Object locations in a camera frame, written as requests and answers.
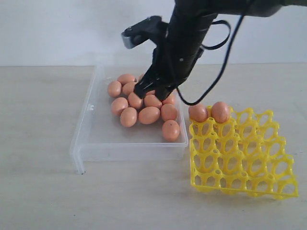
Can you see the yellow plastic egg tray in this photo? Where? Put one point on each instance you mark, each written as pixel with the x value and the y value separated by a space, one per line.
pixel 244 155

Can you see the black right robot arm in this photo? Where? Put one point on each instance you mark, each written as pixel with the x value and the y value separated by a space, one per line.
pixel 208 10

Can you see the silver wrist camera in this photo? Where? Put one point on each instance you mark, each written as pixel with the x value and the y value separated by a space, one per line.
pixel 142 31

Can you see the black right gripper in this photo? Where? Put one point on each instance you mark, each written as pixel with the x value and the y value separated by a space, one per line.
pixel 178 47

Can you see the clear plastic storage box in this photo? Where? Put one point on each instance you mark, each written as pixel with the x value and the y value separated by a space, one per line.
pixel 99 135

